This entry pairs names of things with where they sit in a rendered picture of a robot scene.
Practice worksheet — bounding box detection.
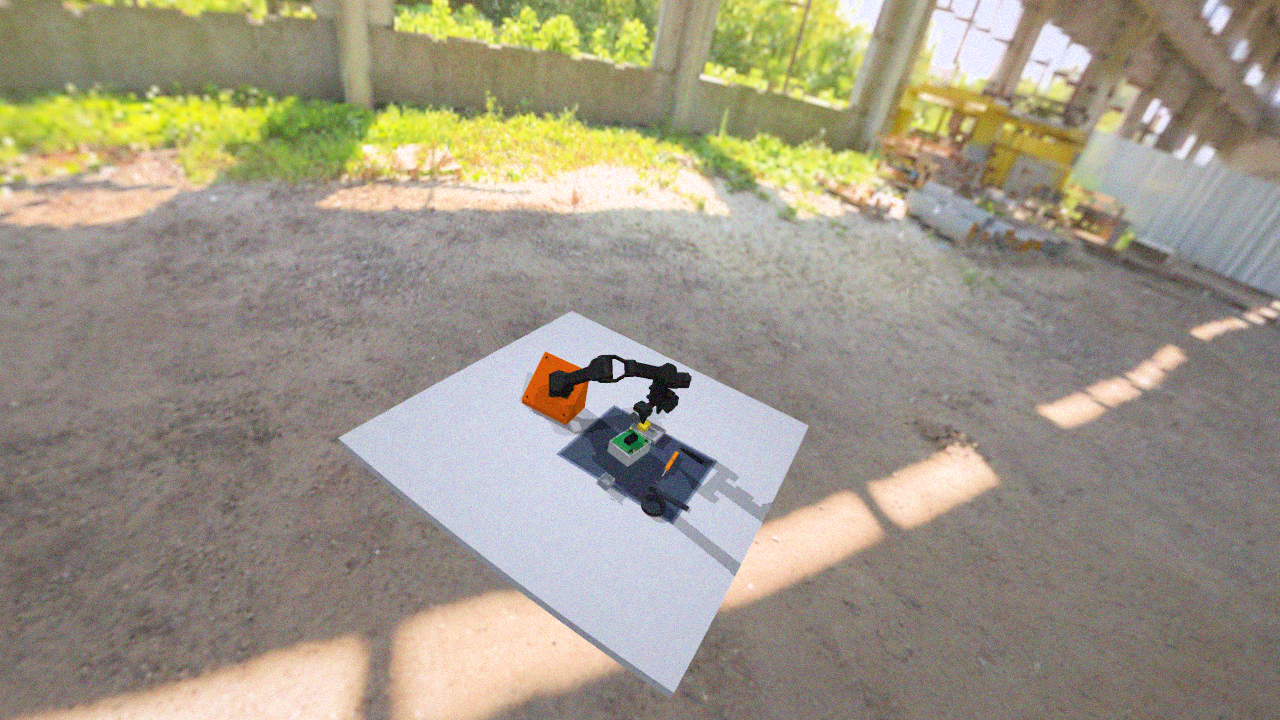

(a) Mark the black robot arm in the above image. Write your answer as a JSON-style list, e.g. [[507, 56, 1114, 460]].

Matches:
[[549, 355, 692, 414]]

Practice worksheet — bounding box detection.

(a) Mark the green circuit board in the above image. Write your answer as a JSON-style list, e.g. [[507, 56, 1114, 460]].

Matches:
[[611, 428, 650, 455]]

